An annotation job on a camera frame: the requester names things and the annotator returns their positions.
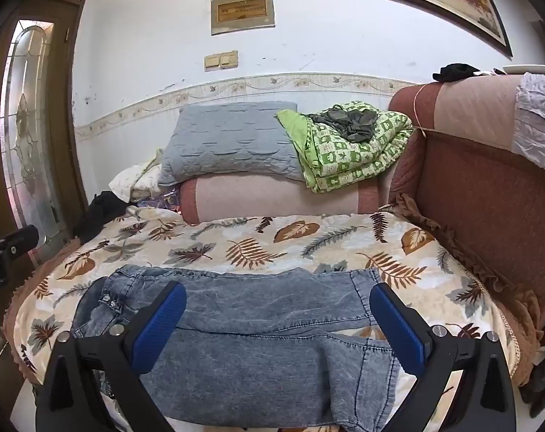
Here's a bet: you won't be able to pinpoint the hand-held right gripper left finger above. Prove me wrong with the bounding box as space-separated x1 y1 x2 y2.
35 280 187 432

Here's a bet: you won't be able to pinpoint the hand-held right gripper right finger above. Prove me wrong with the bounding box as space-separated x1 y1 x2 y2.
369 283 516 432

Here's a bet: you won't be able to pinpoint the blue denim pants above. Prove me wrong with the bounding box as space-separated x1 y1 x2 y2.
72 265 403 432

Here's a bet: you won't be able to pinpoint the colourful printed cloth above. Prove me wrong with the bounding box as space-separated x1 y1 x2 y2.
137 191 184 213

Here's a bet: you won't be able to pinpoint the wooden door with glass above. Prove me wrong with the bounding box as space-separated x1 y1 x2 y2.
0 0 97 289

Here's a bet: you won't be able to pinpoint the leaf print blanket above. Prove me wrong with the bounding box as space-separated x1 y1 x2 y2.
13 211 521 432

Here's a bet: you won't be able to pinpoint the cream patterned pillow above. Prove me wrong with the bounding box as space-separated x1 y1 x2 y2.
109 162 165 203

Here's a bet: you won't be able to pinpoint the green printed quilt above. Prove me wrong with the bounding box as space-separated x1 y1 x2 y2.
276 100 415 194

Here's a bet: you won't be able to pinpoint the grey textured pillow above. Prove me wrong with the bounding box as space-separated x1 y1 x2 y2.
157 101 307 187

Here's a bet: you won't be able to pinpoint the dark green garment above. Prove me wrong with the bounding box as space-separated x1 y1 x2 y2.
308 104 381 145

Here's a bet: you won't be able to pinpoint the white ruffled cloth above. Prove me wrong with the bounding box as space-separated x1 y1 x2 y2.
512 72 545 170

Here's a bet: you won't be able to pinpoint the small black cloth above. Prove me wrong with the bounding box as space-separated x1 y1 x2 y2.
432 63 481 84

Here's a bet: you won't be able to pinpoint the beige string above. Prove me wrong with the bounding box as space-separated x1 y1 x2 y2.
412 85 429 138

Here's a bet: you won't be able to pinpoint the framed wall plaque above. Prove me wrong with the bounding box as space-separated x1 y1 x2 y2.
210 0 276 36

